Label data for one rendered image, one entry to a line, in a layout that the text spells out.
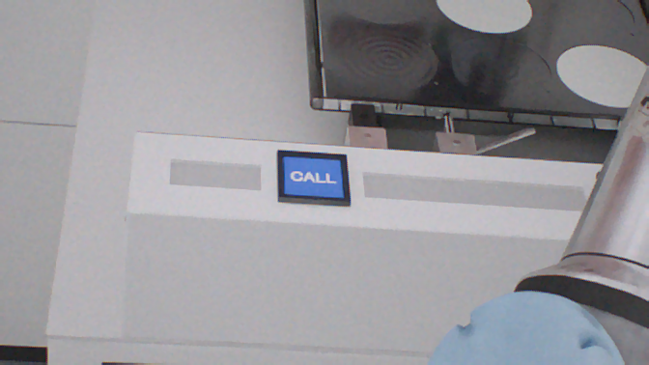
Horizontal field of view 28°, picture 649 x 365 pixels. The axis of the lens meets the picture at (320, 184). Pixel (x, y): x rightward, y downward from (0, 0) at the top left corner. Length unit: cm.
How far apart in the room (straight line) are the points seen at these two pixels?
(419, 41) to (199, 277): 40
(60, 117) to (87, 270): 63
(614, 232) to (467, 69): 62
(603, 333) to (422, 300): 45
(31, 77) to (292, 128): 51
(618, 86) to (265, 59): 36
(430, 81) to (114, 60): 33
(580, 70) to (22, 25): 70
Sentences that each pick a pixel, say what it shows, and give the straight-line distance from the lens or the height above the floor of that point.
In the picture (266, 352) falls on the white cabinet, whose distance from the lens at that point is 108.
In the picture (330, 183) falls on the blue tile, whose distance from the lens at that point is 100.
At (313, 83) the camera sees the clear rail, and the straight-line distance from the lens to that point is 120.
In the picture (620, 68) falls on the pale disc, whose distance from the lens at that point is 133.
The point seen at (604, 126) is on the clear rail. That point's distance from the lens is 124.
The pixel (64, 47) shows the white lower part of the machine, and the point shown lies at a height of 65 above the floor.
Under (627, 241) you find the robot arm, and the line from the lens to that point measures 66.
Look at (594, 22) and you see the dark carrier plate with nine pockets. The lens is 138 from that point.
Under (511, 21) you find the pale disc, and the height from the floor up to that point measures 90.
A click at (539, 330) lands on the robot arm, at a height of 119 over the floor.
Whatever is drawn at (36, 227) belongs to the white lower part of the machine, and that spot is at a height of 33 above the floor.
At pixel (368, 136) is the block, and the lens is 114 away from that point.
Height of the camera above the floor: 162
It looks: 41 degrees down
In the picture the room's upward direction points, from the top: 10 degrees clockwise
